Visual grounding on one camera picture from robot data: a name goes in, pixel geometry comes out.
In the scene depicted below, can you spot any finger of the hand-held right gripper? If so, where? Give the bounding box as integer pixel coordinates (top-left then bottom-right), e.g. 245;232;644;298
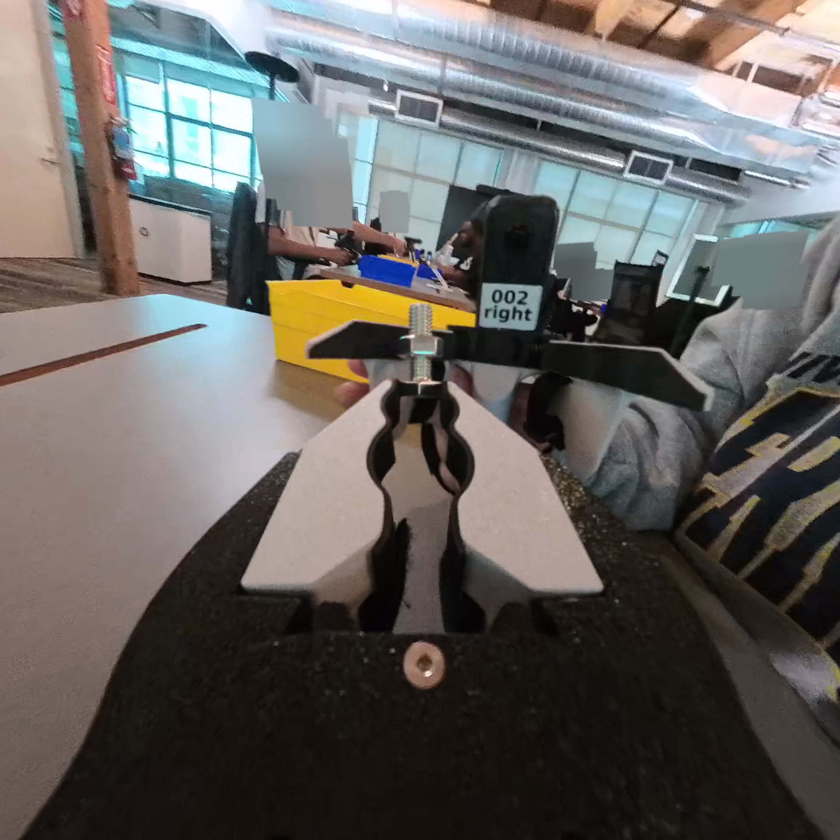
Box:
432;326;716;413
304;320;422;362

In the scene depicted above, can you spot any white recycling bin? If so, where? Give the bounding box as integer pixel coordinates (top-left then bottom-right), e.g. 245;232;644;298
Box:
128;195;214;285

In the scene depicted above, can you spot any white air vent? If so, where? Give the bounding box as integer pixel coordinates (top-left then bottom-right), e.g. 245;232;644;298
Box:
395;91;444;124
623;150;673;185

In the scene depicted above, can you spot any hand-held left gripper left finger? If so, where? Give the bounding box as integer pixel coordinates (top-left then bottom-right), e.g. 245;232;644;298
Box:
240;379;412;606

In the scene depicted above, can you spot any black computer monitor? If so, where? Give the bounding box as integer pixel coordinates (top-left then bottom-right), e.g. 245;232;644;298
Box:
443;185;500;253

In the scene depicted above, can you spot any steel hex bolt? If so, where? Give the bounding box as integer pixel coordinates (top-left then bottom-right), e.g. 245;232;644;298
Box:
395;304;449;399

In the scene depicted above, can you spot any wooden office desk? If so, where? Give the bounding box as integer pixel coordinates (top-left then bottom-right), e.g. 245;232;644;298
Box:
319;264;478;314

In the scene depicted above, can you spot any white board on stand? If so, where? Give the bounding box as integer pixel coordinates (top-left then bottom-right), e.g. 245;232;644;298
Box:
669;233;732;308

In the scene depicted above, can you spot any silver air duct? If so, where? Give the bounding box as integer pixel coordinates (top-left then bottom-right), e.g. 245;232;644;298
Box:
262;0;840;201

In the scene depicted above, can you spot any wooden column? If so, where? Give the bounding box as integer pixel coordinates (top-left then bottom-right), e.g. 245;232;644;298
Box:
61;0;140;298

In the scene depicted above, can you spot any red fire extinguisher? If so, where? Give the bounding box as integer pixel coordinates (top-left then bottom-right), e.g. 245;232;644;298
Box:
107;117;139;182

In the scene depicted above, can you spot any white door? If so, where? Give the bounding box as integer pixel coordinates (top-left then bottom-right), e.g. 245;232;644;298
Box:
0;0;85;261

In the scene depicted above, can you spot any blue plastic bin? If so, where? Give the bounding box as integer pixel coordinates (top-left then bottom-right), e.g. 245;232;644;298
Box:
358;254;422;290

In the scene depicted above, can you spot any black office chair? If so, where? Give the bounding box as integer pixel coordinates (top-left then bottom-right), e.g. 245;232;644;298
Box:
225;182;282;316

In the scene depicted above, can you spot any large yellow plastic bin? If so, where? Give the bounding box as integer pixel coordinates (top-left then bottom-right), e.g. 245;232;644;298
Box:
266;279;478;383

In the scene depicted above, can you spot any black lamp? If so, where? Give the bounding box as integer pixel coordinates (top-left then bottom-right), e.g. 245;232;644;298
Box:
246;51;301;101

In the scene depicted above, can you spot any person's right forearm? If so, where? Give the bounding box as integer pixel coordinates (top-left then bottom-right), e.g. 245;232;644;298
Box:
558;307;811;534

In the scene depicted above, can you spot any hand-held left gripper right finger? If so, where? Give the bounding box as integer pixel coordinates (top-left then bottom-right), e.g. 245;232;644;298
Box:
440;384;605;616

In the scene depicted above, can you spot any person's right hand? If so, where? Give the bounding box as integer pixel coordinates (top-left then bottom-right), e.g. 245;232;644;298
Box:
333;360;537;431

